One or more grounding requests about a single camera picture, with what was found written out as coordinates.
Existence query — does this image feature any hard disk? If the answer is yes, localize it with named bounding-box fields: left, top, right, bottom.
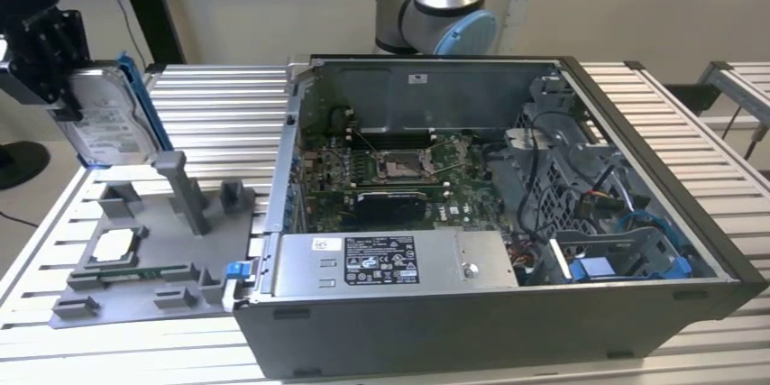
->
left=56, top=51, right=176, bottom=170

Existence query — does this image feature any empty blue disk carrier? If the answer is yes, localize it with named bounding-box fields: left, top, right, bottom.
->
left=568, top=257, right=692, bottom=286

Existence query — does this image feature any grey metal disk bay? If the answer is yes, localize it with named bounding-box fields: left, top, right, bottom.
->
left=544, top=225, right=703, bottom=287

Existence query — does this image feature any black round stand foot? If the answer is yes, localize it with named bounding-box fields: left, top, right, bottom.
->
left=0, top=141, right=51, bottom=191

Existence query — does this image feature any silver CPU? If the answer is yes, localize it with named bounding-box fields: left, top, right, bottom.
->
left=89, top=229, right=141, bottom=262

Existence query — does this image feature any grey parts rack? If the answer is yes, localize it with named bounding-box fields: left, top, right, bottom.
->
left=51, top=152, right=257, bottom=330

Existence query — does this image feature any thin locking lever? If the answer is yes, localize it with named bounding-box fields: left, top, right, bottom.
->
left=352, top=128, right=385, bottom=155

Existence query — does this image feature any black RAM slot row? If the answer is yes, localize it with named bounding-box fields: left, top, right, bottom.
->
left=351, top=128, right=435, bottom=142
left=348, top=179, right=452, bottom=191

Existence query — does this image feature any silver power supply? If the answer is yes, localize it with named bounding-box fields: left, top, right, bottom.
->
left=269, top=230, right=522, bottom=296

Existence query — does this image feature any CPU socket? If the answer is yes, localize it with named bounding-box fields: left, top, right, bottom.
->
left=372, top=148, right=438, bottom=181

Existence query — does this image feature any black graphics card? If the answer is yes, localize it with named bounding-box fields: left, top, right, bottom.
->
left=352, top=190, right=430, bottom=225

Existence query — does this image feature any metal socket cover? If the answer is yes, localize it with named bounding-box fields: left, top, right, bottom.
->
left=430, top=136, right=475, bottom=175

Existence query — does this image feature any green motherboard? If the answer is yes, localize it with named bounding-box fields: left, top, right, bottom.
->
left=297, top=132, right=519, bottom=235

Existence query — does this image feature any shiny silver tab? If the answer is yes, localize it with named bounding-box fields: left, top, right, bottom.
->
left=504, top=128, right=552, bottom=151

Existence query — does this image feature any black open PC case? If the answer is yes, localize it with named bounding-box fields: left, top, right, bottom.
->
left=231, top=53, right=770, bottom=380

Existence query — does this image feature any aluminium side table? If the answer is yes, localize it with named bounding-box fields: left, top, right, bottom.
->
left=696, top=60, right=770, bottom=133

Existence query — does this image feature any black upright post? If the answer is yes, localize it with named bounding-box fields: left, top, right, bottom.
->
left=128, top=0, right=188, bottom=66

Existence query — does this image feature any long black wire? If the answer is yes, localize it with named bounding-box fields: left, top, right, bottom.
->
left=515, top=109, right=610, bottom=243

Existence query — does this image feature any thin red black wire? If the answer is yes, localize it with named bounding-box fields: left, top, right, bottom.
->
left=507, top=244, right=538, bottom=274

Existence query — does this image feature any yellow red power wire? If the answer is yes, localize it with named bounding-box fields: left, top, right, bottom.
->
left=580, top=190, right=622, bottom=220

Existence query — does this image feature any blue data wire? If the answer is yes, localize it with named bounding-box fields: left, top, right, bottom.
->
left=618, top=211, right=688, bottom=261

